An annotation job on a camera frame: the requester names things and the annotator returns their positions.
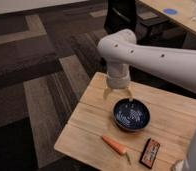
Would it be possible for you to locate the light wooden desk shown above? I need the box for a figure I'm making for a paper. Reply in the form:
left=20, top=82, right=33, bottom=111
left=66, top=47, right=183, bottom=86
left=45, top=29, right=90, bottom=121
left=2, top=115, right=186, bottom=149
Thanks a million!
left=139, top=0, right=196, bottom=35

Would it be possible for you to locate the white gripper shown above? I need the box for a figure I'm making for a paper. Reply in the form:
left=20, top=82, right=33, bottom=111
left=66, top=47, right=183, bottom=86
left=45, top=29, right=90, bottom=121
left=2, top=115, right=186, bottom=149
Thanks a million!
left=103, top=76, right=133, bottom=101

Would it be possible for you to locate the blue round disc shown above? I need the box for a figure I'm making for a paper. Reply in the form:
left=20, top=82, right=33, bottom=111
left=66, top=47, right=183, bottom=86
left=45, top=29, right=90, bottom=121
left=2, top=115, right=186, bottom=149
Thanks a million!
left=163, top=8, right=178, bottom=15

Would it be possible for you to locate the black orange snack packet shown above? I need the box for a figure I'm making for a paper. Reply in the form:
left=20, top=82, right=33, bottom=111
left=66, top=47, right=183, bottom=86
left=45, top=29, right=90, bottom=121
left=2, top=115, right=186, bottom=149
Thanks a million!
left=139, top=138, right=160, bottom=169

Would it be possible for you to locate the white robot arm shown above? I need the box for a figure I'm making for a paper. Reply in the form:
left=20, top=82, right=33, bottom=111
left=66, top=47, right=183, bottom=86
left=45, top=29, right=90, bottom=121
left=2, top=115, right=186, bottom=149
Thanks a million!
left=97, top=29, right=196, bottom=171

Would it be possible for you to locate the orange carrot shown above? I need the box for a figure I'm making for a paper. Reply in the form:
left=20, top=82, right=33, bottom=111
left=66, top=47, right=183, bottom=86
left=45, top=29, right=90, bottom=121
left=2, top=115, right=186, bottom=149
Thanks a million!
left=101, top=135, right=131, bottom=162

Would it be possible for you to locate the dark blue ceramic bowl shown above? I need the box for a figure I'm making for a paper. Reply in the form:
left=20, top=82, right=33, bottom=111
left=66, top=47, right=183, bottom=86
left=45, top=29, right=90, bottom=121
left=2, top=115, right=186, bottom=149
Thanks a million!
left=113, top=98, right=150, bottom=132

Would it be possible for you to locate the black office chair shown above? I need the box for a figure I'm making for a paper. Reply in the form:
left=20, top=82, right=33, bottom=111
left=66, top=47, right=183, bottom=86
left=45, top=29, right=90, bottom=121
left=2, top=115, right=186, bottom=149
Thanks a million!
left=104, top=0, right=167, bottom=44

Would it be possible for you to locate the white ceramic cup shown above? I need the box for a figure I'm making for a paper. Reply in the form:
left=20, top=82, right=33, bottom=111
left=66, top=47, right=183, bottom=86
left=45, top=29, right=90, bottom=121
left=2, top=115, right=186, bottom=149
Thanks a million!
left=171, top=160, right=184, bottom=171

